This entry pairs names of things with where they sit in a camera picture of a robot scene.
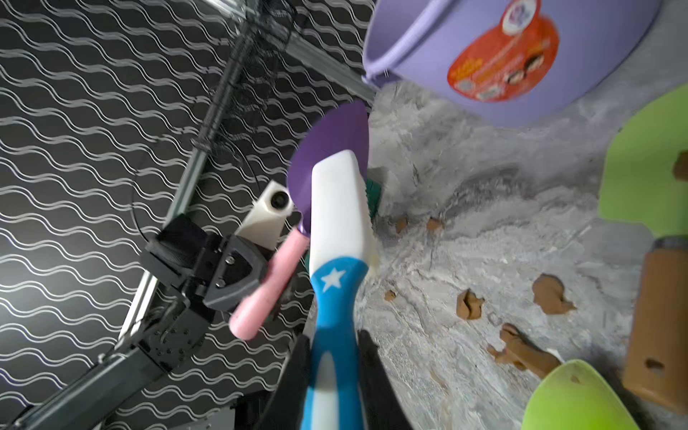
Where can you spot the lime front trowel yellow handle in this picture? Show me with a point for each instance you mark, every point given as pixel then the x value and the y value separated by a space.
pixel 576 396

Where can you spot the black wire basket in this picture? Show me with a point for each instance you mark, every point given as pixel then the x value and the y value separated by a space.
pixel 259 33

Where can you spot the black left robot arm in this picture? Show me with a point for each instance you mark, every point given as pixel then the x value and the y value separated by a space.
pixel 166 340

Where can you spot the purple plastic bucket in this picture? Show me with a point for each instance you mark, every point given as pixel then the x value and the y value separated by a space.
pixel 510 62

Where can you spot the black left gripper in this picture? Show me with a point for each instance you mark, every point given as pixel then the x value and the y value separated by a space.
pixel 203 268

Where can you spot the green plastic tool case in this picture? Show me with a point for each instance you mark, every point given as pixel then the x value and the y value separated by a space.
pixel 374 195

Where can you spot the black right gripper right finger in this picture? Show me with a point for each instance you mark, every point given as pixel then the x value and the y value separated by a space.
pixel 382 408

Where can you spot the wide green trowel wooden handle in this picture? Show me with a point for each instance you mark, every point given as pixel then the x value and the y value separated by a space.
pixel 645 183

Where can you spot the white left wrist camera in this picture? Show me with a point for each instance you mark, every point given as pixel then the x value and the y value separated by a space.
pixel 264 223

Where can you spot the white blue brush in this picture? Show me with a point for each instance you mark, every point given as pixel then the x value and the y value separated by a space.
pixel 341 254

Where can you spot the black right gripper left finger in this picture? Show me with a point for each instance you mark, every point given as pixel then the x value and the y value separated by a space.
pixel 285 408

